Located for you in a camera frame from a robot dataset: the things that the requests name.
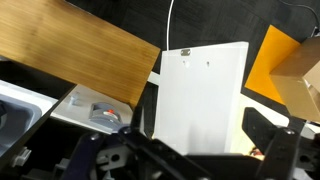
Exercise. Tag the grey sink basin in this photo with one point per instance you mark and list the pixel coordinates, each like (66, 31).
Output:
(16, 123)

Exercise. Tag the white toy fridge freezer door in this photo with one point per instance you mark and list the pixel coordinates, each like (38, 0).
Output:
(200, 100)

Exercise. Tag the light wooden desk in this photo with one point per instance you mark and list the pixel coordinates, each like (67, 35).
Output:
(238, 126)

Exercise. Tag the orange floor board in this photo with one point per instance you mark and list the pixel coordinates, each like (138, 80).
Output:
(266, 63)

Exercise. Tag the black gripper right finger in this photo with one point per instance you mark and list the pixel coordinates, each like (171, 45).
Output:
(283, 156)

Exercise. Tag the large open cardboard box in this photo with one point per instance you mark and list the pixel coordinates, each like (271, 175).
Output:
(296, 83)

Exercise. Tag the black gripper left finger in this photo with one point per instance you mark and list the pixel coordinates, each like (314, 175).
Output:
(153, 156)

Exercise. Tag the black white toy kitchen unit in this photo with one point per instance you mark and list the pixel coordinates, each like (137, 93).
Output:
(43, 143)

